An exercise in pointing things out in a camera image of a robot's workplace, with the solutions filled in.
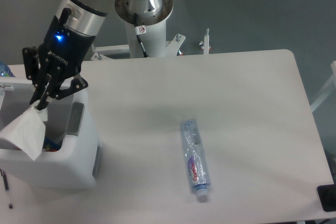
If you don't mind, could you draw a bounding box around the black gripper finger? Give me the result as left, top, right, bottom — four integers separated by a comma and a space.
22, 47, 51, 105
37, 74, 88, 111

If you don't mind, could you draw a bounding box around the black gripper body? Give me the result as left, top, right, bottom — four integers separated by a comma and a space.
38, 16, 95, 80

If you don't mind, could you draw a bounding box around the white paper tissue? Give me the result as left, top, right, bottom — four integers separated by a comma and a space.
1, 105, 48, 161

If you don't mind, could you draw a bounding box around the clear plastic water bottle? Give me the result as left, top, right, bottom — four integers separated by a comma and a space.
180, 119, 211, 203

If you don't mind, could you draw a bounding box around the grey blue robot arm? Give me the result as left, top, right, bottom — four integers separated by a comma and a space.
22, 0, 173, 110

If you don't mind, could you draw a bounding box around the colourful trash in bin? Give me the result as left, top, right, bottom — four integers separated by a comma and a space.
43, 137, 62, 152

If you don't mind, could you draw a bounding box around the blue bottle at left edge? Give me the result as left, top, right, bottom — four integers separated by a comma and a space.
0, 62, 15, 77

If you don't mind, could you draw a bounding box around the black pen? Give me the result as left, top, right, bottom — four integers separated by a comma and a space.
1, 170, 13, 209

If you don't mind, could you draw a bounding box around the black device at table edge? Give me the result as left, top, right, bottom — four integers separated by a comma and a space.
317, 184, 335, 212

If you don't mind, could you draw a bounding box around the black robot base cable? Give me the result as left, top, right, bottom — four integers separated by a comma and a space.
133, 13, 150, 58

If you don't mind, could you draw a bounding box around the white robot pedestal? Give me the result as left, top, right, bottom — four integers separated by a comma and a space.
91, 0, 186, 61

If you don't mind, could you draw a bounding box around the white levelling foot bracket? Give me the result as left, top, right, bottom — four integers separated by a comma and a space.
199, 28, 212, 55

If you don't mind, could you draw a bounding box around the white frame at right edge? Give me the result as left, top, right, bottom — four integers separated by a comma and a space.
310, 61, 335, 113

